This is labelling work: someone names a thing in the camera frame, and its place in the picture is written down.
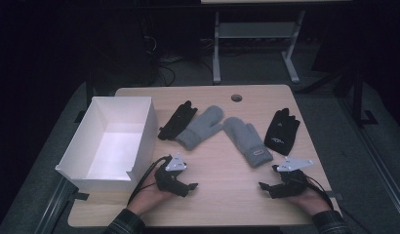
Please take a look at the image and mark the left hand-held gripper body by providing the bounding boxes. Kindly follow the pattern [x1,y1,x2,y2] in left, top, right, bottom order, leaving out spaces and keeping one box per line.
[153,152,189,196]

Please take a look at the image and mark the black glove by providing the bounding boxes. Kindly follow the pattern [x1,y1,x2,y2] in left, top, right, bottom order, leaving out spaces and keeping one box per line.
[157,99,199,141]
[263,107,301,157]

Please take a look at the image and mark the aluminium rail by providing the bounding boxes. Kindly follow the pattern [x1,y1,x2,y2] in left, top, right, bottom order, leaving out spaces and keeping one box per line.
[337,97,400,226]
[33,176,79,234]

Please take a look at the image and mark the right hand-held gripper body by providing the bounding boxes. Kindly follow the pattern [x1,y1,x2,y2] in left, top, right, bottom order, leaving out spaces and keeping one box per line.
[271,156,314,198]

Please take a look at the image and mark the grey metal stand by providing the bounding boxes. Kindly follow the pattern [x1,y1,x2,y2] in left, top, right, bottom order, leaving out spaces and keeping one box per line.
[212,10,307,86]

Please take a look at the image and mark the white cardboard box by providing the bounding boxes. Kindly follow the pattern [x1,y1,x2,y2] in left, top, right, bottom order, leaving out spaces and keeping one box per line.
[55,96,159,193]

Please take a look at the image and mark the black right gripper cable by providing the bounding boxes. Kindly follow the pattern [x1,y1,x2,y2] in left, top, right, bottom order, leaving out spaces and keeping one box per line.
[300,171,373,234]

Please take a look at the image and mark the person's right hand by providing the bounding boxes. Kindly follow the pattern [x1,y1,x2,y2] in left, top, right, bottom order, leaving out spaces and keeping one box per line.
[287,186,333,216]

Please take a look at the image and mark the grey knit mitten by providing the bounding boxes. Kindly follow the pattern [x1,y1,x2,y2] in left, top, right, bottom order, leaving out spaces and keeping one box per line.
[222,116,274,169]
[175,104,225,151]

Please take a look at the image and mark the black floor cables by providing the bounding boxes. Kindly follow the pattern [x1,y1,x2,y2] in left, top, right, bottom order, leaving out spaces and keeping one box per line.
[142,34,177,88]

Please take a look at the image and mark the person's left hand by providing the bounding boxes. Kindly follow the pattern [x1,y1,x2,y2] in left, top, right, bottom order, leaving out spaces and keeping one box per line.
[127,169,177,216]

